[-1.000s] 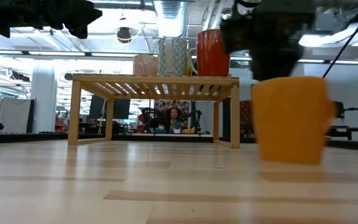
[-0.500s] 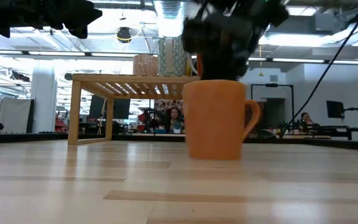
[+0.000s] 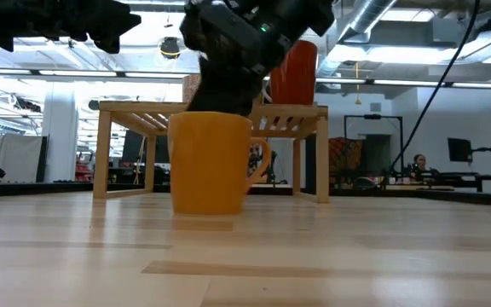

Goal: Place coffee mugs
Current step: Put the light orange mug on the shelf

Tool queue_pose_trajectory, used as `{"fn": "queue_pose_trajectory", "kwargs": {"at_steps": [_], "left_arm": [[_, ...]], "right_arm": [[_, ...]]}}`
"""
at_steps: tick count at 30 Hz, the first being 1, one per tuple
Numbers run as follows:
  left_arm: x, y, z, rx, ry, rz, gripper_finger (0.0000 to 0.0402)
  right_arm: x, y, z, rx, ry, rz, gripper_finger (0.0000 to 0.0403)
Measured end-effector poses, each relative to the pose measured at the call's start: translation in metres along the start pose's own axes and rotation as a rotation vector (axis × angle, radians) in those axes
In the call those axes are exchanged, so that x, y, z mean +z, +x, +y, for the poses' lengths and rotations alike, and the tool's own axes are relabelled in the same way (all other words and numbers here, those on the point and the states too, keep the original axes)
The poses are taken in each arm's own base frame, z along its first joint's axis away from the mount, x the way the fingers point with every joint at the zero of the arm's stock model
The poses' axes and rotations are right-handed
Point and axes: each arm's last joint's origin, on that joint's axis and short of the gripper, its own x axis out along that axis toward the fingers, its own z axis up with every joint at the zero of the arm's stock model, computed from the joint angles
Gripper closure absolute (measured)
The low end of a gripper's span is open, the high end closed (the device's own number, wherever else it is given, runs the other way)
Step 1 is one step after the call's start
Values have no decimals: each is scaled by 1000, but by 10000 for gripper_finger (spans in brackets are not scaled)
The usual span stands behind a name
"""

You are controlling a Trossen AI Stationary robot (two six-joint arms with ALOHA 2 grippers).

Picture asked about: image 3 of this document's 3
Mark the golden yellow mug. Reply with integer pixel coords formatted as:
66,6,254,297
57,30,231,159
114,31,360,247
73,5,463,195
167,111,273,216

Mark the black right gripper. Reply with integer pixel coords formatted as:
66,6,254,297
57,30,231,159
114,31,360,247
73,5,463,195
180,0,272,116

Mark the white board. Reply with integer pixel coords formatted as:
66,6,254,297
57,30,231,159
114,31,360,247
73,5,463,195
0,134,46,182

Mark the dark screen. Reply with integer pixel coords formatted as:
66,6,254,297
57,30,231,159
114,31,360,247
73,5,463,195
121,130,147,164
155,135,170,165

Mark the wooden slatted rack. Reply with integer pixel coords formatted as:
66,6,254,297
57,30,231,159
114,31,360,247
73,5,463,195
92,101,331,205

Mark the red-orange mug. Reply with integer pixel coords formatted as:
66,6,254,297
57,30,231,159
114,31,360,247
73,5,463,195
269,40,318,106

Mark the red background item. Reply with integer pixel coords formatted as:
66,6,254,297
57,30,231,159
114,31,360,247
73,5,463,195
74,149,94,182

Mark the long ceiling light bar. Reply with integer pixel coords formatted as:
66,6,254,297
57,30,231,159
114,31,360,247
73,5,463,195
0,67,491,90

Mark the black monitor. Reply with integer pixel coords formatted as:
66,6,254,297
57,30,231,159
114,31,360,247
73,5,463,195
448,137,473,164

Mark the person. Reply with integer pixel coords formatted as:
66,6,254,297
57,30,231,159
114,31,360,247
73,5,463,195
407,153,441,180

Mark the black ceiling dome device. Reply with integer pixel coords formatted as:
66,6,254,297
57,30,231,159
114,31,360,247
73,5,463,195
159,36,182,61

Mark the silver smooth air duct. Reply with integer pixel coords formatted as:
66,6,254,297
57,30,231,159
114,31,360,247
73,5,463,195
315,0,400,80

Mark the dark background desk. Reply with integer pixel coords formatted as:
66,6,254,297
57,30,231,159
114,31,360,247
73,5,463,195
381,171,491,193

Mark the black aluminium table frame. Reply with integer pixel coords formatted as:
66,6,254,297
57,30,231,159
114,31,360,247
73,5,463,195
0,181,491,209

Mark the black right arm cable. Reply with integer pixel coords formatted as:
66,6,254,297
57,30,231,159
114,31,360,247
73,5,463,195
391,0,482,172

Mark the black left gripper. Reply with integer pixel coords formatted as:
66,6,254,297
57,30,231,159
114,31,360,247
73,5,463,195
0,0,142,55

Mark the black tubular frame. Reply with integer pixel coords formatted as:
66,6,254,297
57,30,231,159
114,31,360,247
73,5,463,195
343,113,404,180

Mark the white mug orange leaf pattern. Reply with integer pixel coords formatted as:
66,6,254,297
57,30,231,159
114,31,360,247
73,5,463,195
182,73,204,103

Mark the orange black patterned panel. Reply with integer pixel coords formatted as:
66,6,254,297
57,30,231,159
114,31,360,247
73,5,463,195
329,136,364,185

